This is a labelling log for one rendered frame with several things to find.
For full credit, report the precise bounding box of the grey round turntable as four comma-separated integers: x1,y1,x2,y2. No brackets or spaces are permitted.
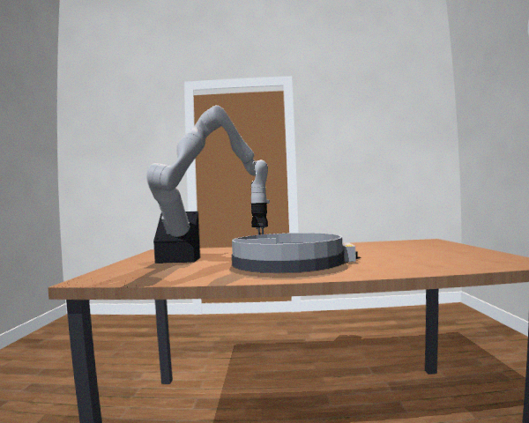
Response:
232,233,360,273

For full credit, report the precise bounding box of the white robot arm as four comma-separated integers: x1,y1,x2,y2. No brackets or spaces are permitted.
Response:
146,106,268,237

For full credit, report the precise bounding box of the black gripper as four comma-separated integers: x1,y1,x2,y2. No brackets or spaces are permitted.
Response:
251,192,270,235

